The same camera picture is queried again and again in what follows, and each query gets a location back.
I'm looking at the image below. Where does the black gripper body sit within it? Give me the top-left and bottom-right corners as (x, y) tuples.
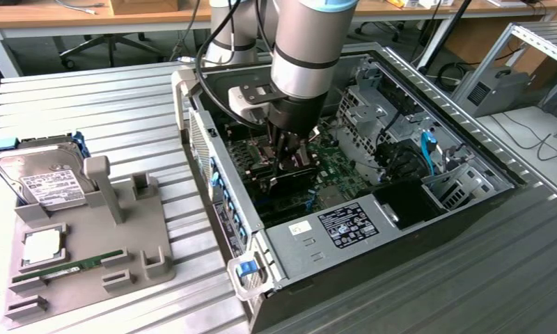
(264, 93), (329, 140)

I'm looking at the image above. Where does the graphics card with metal bracket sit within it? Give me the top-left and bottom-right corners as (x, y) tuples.
(267, 148), (320, 193)

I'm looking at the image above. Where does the CPU socket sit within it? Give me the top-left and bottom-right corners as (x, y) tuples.
(255, 141), (280, 164)

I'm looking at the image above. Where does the black installed RAM stick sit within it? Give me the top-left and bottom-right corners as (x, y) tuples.
(248, 162), (277, 182)

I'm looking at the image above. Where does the green motherboard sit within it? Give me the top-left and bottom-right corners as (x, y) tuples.
(225, 113), (384, 229)

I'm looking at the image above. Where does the silver perforated drive cage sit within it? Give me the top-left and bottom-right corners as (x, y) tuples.
(337, 85), (428, 154)

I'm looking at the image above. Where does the grey chipset heatsink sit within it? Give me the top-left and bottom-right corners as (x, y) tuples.
(317, 186), (349, 207)

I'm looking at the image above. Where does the silver power supply with label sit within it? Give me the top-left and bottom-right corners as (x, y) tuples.
(263, 193), (403, 283)

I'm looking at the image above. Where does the blue case latch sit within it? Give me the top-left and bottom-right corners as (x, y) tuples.
(235, 261), (259, 278)

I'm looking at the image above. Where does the silver disk bay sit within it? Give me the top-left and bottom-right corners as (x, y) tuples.
(420, 162), (496, 214)

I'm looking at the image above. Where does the open black PC case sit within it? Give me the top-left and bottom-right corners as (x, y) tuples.
(171, 41), (528, 333)

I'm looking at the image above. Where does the black office chair base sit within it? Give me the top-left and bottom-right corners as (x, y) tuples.
(57, 33), (167, 69)

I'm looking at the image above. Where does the grey computer tower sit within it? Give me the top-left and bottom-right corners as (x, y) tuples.
(464, 65), (547, 118)

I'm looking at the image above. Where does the brown cardboard box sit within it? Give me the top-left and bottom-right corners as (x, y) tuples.
(109, 0), (180, 15)

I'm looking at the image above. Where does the grey parts rack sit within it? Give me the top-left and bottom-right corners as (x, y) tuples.
(1, 154), (179, 331)

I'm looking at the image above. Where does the silver hard disk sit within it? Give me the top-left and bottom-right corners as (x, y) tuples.
(0, 144), (99, 212)

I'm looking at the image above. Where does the green RAM stick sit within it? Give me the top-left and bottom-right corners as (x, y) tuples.
(11, 249), (125, 283)

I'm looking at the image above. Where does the silver CPU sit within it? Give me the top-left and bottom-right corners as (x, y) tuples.
(23, 230), (65, 264)

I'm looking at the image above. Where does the silver hard disk drive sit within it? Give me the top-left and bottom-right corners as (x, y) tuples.
(0, 130), (93, 206)

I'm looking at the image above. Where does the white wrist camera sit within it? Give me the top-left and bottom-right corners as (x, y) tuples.
(227, 84), (280, 123)

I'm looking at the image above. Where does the black power wire bundle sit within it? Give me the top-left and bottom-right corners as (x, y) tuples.
(375, 138), (431, 182)

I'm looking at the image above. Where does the black camera cable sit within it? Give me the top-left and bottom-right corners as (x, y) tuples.
(195, 0), (280, 129)

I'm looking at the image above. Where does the blue data wire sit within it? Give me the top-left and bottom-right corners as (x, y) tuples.
(419, 129), (440, 177)

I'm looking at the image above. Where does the black hanging cable with plug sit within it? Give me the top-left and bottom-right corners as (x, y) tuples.
(176, 0), (204, 65)

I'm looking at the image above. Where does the wooden desk white frame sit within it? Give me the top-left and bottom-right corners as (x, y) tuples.
(0, 0), (215, 79)
(352, 0), (557, 70)

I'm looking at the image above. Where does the aluminium frame rack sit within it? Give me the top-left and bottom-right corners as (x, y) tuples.
(449, 20), (557, 116)

